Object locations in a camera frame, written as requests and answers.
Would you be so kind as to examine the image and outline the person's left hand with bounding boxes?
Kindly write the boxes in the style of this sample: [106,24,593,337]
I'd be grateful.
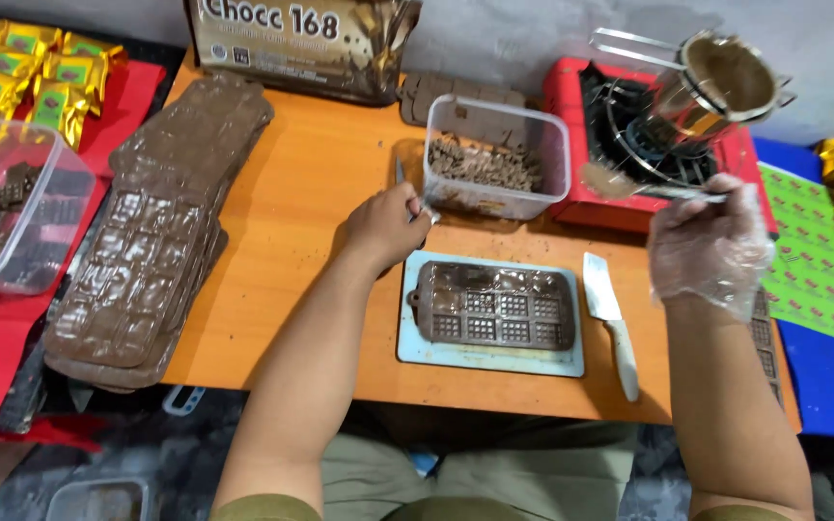
[345,181,437,273]

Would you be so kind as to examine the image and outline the person's right hand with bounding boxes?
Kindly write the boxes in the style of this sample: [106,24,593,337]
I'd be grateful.
[646,174,777,324]

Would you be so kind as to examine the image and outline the small metal knife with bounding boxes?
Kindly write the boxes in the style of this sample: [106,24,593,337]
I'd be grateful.
[394,155,441,225]

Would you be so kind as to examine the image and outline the chocolate-coated metal spoon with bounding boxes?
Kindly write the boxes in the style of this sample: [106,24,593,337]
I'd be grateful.
[579,162,731,205]

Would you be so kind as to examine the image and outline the heap of chocolate chunks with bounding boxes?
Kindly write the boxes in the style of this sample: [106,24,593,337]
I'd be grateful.
[427,136,545,194]

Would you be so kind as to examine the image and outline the clear plastic container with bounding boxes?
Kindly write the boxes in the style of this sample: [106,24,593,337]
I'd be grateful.
[422,93,573,222]

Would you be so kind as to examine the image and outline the flat brown silicone molds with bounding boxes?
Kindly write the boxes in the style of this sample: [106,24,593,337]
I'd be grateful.
[396,71,534,148]

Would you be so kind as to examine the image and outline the steel melting pot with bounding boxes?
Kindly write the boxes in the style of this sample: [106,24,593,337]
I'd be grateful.
[589,27,799,147]

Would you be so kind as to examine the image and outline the brown silicone chocolate mold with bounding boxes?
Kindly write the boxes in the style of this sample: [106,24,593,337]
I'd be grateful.
[407,260,578,353]

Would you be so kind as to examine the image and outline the green printed wrapping paper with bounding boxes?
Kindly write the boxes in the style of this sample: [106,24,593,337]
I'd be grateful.
[753,162,834,347]

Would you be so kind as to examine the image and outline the red portable gas stove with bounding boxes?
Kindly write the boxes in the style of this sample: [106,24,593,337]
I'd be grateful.
[542,55,780,237]

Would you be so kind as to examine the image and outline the white ceramic knife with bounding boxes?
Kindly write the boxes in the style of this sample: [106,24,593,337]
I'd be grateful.
[581,251,641,404]

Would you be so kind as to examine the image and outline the narrow brown chocolate mold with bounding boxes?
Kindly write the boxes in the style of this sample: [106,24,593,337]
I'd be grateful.
[746,285,784,408]

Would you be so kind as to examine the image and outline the light blue cutting board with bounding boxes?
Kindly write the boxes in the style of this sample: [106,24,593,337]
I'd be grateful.
[396,249,586,379]

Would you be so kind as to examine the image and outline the brown gold chocolate bag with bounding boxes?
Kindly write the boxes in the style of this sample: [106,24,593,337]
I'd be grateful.
[184,0,424,109]

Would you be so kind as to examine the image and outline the stack of filled chocolate molds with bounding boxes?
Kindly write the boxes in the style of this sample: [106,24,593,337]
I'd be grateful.
[41,72,276,393]

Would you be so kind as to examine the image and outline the person's olive trousers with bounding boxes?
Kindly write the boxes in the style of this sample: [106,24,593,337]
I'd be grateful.
[318,418,640,521]

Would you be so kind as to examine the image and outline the clear tub of chocolate bars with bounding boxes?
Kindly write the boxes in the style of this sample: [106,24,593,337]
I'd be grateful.
[0,116,98,297]

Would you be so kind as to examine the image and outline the pile of gold green packets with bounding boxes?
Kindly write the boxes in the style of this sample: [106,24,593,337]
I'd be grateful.
[0,11,129,153]

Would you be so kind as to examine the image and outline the empty clear plastic tub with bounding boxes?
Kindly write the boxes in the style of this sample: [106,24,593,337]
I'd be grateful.
[45,475,151,521]

